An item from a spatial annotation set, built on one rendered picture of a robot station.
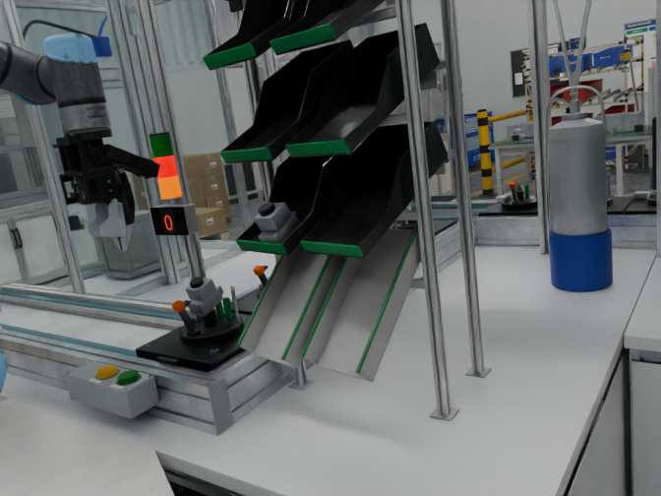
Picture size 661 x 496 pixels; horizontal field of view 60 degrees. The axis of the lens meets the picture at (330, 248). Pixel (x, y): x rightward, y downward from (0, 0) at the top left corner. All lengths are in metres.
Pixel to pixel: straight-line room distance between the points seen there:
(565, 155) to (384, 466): 0.95
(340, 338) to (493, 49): 11.60
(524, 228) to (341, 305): 1.19
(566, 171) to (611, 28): 10.11
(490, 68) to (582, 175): 10.93
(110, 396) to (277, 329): 0.35
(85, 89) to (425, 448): 0.80
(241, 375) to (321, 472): 0.28
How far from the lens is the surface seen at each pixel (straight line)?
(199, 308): 1.26
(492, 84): 12.47
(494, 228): 2.16
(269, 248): 0.99
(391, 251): 1.03
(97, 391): 1.25
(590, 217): 1.62
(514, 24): 12.28
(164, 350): 1.29
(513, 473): 0.95
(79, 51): 1.04
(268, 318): 1.12
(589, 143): 1.59
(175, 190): 1.45
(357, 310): 1.01
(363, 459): 1.00
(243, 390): 1.17
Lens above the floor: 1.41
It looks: 13 degrees down
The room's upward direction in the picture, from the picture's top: 8 degrees counter-clockwise
